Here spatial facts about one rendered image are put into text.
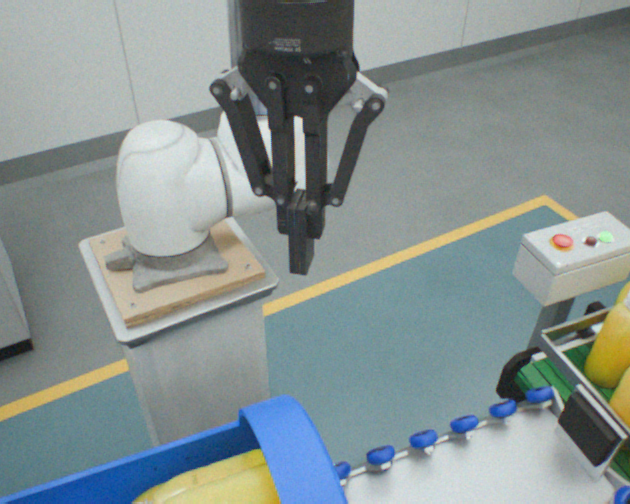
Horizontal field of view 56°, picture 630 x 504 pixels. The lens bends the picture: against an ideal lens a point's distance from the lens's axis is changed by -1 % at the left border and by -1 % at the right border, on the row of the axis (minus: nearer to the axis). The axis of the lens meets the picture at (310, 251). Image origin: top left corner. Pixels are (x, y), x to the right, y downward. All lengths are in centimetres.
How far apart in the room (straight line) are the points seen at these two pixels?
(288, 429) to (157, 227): 53
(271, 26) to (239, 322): 89
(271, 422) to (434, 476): 39
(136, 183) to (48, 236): 206
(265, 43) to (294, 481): 43
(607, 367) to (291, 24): 95
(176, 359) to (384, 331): 135
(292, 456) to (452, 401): 164
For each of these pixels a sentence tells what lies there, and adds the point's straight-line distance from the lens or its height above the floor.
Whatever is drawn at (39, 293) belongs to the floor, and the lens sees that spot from 281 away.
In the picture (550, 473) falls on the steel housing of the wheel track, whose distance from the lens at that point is 107.
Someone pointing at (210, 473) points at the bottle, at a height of 114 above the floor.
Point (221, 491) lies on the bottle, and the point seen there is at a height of 119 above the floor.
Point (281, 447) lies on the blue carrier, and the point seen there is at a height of 123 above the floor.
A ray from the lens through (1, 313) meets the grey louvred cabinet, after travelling 239.
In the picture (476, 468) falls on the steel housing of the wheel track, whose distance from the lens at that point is 104.
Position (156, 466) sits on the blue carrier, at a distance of 85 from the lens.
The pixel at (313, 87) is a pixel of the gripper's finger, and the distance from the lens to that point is 42.
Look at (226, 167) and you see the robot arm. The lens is 109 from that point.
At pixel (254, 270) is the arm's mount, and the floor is 102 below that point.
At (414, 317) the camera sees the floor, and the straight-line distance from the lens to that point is 250.
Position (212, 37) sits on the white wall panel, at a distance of 350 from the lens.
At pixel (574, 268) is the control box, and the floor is 108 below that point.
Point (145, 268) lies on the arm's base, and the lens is 117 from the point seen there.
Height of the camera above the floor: 180
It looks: 41 degrees down
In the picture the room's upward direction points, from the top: straight up
